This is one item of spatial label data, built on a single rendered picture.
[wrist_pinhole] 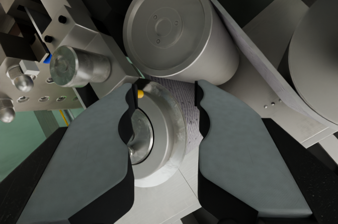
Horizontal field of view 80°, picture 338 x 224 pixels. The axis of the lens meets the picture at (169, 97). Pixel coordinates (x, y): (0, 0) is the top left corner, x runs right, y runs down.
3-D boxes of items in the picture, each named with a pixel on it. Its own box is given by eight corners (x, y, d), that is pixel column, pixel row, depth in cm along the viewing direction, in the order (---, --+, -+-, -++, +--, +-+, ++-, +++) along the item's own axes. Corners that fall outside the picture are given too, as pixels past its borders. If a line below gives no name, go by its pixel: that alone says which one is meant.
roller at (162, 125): (134, 71, 26) (186, 149, 23) (196, 82, 49) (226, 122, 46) (82, 123, 29) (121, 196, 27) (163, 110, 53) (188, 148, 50)
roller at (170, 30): (170, -47, 24) (236, 25, 21) (217, 23, 47) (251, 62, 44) (107, 27, 28) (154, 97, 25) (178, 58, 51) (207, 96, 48)
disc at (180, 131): (143, 55, 27) (211, 150, 23) (145, 55, 27) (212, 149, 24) (80, 119, 32) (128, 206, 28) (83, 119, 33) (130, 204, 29)
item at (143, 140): (145, 99, 25) (157, 161, 24) (153, 99, 26) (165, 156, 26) (99, 112, 28) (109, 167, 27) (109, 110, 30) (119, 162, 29)
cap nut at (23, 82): (11, 62, 34) (21, 83, 33) (33, 65, 37) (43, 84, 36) (1, 76, 35) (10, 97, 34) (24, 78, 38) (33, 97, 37)
